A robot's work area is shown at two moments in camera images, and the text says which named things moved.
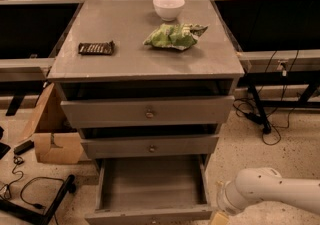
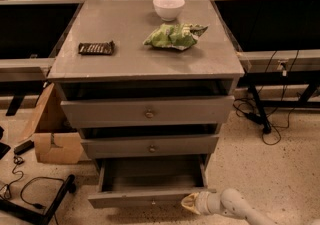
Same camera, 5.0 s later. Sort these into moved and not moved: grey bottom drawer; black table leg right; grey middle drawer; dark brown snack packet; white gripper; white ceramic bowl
Moved: grey bottom drawer; white gripper
Not moved: white ceramic bowl; dark brown snack packet; black table leg right; grey middle drawer
